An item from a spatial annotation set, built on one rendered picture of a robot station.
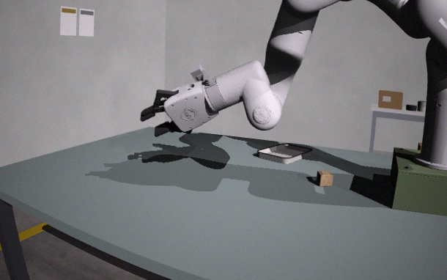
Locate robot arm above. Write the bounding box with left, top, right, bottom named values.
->
left=190, top=0, right=447, bottom=171

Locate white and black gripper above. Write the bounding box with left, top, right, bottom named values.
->
left=140, top=81, right=218, bottom=137

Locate small tan wooden block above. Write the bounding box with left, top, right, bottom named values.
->
left=317, top=171, right=333, bottom=186

